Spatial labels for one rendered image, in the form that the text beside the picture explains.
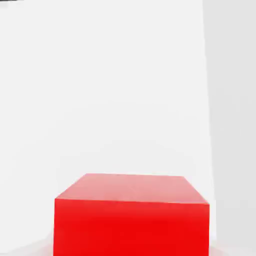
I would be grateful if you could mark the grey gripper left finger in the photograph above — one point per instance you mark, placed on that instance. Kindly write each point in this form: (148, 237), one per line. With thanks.
(38, 250)

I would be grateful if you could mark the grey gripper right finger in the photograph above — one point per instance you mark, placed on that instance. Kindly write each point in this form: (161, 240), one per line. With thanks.
(215, 253)

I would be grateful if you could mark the small red cube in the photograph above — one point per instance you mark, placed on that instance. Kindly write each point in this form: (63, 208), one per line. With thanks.
(131, 226)

